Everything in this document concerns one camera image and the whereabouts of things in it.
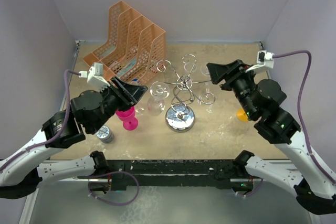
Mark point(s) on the clear round wine glass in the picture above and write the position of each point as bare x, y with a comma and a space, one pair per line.
159, 91

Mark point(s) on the chrome wine glass rack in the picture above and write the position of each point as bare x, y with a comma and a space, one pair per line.
180, 117

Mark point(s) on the pink plastic goblet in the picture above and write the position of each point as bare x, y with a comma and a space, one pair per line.
128, 119

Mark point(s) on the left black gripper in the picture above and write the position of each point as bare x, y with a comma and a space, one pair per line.
128, 94

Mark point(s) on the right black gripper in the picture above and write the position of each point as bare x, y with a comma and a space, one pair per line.
232, 71

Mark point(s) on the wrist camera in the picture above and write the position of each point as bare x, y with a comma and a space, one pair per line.
264, 62
95, 77

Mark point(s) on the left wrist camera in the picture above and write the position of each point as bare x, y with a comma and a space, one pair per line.
95, 77

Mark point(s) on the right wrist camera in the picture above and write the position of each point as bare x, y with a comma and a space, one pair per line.
264, 62

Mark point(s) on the small round tin can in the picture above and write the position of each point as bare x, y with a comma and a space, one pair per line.
105, 135

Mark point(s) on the clear champagne flute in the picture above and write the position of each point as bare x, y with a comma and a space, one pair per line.
204, 89

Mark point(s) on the yellow plastic goblet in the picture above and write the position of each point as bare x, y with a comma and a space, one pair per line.
241, 115

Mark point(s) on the black base frame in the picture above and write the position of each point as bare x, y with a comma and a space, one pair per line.
219, 173

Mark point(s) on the orange plastic file organizer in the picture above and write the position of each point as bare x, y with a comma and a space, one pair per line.
134, 46

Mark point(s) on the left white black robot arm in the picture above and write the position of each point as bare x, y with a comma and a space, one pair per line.
26, 170

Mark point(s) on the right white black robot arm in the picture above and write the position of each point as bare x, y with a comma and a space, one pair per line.
313, 181

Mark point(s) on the clear wine glass left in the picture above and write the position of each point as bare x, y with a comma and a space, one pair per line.
139, 109

